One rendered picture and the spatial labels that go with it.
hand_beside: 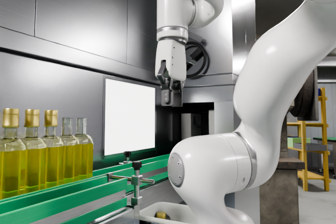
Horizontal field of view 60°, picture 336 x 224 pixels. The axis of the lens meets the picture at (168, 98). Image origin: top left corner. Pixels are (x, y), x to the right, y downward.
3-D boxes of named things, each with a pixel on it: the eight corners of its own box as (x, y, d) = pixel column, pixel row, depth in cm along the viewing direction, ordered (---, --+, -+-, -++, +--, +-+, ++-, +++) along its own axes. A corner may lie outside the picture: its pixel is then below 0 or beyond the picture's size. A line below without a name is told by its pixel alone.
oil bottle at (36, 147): (30, 218, 76) (33, 135, 77) (45, 221, 73) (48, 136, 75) (10, 225, 71) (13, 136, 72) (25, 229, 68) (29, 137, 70)
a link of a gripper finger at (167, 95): (162, 80, 76) (162, 106, 76) (156, 79, 74) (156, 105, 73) (173, 79, 75) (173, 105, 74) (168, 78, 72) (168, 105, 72)
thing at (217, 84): (210, 107, 240) (209, 2, 247) (257, 106, 223) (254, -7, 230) (172, 103, 178) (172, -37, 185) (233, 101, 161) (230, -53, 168)
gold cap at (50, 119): (51, 126, 81) (51, 110, 81) (60, 126, 80) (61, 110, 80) (40, 126, 78) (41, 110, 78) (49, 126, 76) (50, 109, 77)
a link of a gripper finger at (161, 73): (167, 56, 77) (171, 76, 79) (154, 63, 71) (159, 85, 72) (171, 56, 77) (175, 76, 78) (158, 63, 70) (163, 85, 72)
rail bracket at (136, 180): (111, 198, 94) (111, 158, 95) (156, 205, 86) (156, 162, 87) (105, 200, 91) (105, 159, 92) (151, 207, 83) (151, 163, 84)
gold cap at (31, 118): (41, 126, 75) (42, 109, 76) (35, 126, 72) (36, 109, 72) (28, 126, 75) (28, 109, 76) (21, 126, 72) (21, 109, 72)
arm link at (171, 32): (166, 37, 85) (166, 47, 85) (151, 29, 77) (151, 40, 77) (193, 33, 81) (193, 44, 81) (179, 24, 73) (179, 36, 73)
